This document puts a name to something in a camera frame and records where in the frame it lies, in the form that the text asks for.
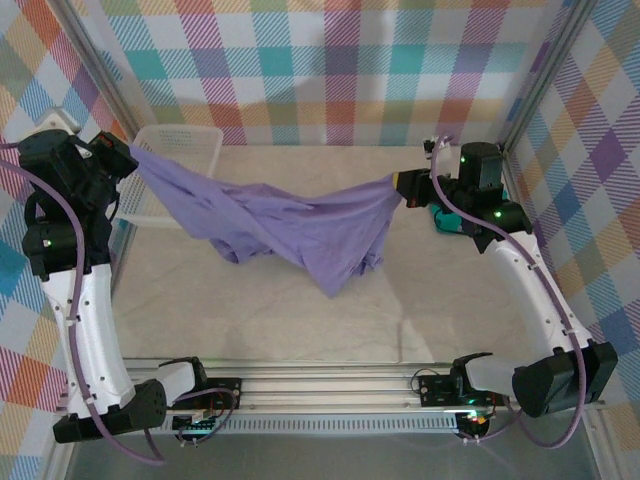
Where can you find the purple t-shirt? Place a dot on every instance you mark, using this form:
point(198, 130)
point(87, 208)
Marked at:
point(300, 225)

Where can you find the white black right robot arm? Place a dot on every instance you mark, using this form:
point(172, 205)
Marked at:
point(520, 280)

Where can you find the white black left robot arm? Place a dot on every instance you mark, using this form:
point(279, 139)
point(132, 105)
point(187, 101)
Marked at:
point(95, 325)

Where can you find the folded teal t-shirt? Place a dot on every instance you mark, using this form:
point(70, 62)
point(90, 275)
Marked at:
point(450, 222)

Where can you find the white plastic mesh basket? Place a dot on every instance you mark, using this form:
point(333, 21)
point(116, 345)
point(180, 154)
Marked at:
point(195, 142)

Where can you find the aluminium corner post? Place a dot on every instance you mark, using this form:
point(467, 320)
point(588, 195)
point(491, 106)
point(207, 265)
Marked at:
point(547, 75)
point(102, 75)

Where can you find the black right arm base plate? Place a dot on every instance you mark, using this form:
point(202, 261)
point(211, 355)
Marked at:
point(435, 390)

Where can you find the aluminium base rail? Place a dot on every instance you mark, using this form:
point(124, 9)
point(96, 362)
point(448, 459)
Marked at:
point(325, 390)

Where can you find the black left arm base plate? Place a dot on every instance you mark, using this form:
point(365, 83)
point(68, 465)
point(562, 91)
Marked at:
point(225, 390)

